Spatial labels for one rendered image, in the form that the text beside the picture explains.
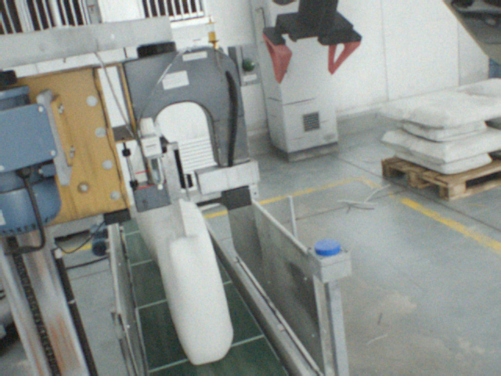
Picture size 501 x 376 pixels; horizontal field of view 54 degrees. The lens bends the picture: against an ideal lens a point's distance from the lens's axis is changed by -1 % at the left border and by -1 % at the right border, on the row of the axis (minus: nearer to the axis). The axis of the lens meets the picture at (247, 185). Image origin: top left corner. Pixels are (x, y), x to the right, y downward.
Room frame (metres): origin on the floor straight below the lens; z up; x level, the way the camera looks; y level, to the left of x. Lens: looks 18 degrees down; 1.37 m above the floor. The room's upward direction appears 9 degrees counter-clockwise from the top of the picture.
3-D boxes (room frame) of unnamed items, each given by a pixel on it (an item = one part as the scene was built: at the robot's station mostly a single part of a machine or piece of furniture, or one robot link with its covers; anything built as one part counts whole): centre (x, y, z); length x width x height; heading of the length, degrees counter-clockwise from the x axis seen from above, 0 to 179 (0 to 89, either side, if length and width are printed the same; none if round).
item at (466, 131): (3.62, -1.50, 0.44); 0.66 x 0.42 x 0.14; 8
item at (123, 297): (1.61, 0.50, 0.54); 1.05 x 0.02 x 0.41; 14
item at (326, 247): (1.06, -0.16, 0.84); 0.06 x 0.06 x 0.02
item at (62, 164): (0.97, 0.36, 1.23); 0.28 x 0.07 x 0.16; 14
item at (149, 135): (1.03, 0.18, 1.14); 0.05 x 0.04 x 0.16; 104
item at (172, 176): (1.10, 0.17, 1.08); 0.03 x 0.01 x 0.13; 104
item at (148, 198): (1.08, 0.22, 1.04); 0.08 x 0.06 x 0.05; 104
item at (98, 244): (2.64, 0.86, 0.35); 0.30 x 0.15 x 0.15; 14
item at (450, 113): (3.43, -1.60, 0.56); 0.66 x 0.42 x 0.15; 104
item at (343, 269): (1.06, -0.16, 0.81); 0.08 x 0.08 x 0.06; 14
